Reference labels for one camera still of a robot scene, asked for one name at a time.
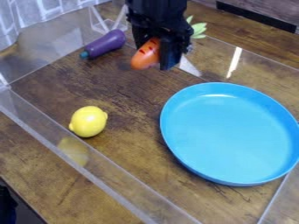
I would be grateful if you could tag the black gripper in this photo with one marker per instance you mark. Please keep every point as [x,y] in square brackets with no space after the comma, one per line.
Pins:
[156,18]

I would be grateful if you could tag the orange toy carrot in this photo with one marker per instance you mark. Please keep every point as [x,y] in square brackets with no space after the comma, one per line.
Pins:
[147,56]

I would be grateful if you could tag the purple toy eggplant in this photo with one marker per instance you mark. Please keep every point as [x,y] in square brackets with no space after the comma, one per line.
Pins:
[106,44]

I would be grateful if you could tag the yellow toy lemon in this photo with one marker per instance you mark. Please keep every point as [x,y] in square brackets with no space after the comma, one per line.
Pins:
[88,121]

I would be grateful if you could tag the dark baseboard strip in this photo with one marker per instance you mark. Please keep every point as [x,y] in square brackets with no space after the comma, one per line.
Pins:
[258,17]

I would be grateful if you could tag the white patterned curtain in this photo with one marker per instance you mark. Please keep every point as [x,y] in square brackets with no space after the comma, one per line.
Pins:
[22,13]

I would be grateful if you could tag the blue plastic plate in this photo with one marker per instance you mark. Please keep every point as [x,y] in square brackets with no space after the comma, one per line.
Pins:
[230,133]

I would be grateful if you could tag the clear acrylic enclosure wall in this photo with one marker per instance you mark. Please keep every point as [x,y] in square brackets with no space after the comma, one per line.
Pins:
[119,177]

